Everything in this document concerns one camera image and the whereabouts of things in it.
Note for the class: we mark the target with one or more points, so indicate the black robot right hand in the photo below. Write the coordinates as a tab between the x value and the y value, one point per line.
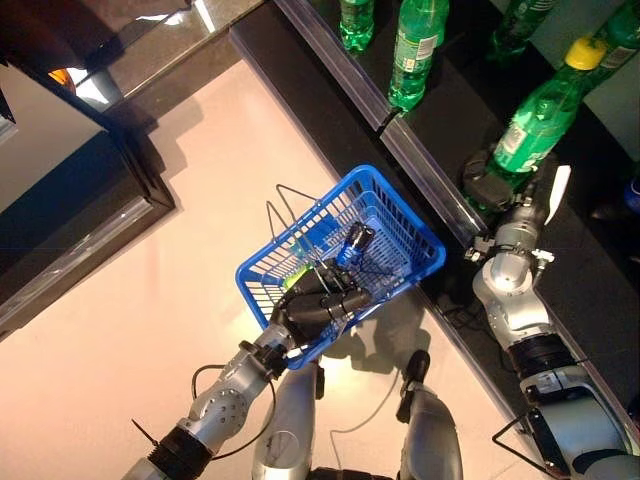
487	192

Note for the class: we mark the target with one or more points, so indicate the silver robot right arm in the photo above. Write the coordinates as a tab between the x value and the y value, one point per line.
515	295

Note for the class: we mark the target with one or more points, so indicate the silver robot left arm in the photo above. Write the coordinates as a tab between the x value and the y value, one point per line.
225	405

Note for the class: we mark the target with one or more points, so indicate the green drink can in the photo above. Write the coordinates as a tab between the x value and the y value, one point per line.
295	280

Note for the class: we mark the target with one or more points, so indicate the dark robot pelvis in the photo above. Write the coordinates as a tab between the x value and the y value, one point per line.
350	475

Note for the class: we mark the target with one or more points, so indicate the green Sprite bottle yellow cap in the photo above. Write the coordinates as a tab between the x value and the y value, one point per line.
357	25
417	55
622	35
520	30
540	115

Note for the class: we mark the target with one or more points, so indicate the silver robot left leg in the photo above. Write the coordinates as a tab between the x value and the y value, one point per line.
285	430

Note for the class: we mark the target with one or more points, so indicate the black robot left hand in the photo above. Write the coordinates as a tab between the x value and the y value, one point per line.
310	315

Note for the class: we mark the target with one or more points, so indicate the black zip tie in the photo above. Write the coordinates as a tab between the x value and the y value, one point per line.
146	435

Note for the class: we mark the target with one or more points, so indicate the silver robot leg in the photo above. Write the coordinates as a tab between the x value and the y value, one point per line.
430	435
285	430

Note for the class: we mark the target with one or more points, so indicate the Pepsi cola bottle blue label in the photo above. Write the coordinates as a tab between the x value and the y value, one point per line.
352	247
634	192

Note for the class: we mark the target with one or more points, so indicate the dark display counter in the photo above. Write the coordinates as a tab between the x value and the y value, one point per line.
75	235

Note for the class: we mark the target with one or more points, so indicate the silver robot right leg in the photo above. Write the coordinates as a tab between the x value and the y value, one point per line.
430	435

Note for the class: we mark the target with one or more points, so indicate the blue plastic shopping basket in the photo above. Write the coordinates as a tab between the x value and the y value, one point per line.
400	225

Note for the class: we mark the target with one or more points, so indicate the small orange object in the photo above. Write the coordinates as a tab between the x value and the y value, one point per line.
59	77

